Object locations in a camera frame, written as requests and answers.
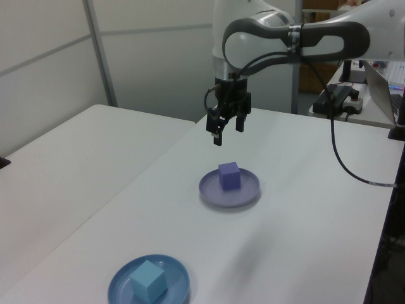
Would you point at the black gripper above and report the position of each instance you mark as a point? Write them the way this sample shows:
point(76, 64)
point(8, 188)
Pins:
point(239, 96)

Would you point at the purple cube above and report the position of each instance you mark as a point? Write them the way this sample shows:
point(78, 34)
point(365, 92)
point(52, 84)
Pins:
point(229, 177)

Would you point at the light blue cube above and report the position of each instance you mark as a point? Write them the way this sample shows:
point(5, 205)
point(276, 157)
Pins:
point(147, 280)

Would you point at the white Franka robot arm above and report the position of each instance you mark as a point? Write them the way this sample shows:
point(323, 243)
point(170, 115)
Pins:
point(246, 41)

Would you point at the purple plate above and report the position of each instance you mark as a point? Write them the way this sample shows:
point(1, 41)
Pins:
point(212, 193)

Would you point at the brown cardboard box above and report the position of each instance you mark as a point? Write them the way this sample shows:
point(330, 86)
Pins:
point(316, 3)
point(307, 83)

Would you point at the black power box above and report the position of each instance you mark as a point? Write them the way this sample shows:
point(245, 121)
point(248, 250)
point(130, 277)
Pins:
point(319, 103)

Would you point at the grey emergency stop button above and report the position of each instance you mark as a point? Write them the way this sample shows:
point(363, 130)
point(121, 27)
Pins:
point(353, 103)

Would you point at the white desk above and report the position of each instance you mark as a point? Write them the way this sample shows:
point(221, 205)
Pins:
point(370, 117)

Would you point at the silver laptop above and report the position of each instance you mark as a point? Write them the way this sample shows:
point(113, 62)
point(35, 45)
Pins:
point(376, 85)

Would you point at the blue plate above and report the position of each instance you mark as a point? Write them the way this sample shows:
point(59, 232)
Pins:
point(177, 282)

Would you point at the grey metal partition post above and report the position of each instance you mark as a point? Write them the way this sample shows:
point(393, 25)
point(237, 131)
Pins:
point(296, 95)
point(99, 47)

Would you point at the black stand post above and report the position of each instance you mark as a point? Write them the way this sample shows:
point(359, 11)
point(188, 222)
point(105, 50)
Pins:
point(347, 69)

